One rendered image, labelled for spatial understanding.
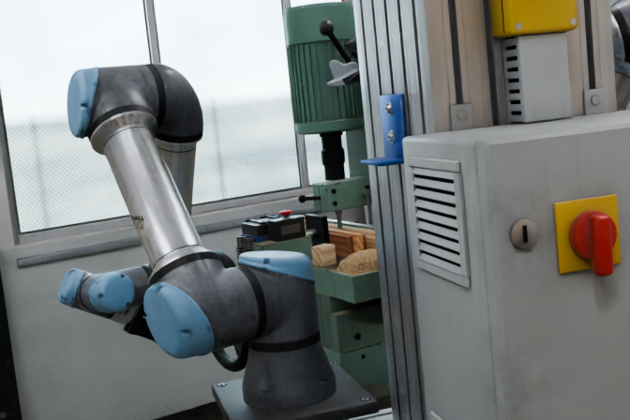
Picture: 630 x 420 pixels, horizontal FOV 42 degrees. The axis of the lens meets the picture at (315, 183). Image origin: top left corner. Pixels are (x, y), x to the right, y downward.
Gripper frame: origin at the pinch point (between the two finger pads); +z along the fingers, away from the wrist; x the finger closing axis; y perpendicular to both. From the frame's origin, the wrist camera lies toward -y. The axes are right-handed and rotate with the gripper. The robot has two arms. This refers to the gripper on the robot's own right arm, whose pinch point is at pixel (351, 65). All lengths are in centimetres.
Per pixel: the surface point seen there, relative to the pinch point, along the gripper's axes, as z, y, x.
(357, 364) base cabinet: 1, -52, 42
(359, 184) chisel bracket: 18.8, -30.0, 7.0
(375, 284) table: -8.1, -36.8, 30.5
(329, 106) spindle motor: 14.9, -8.4, 2.9
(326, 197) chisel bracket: 19.1, -26.1, 16.1
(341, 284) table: -3.4, -33.2, 34.9
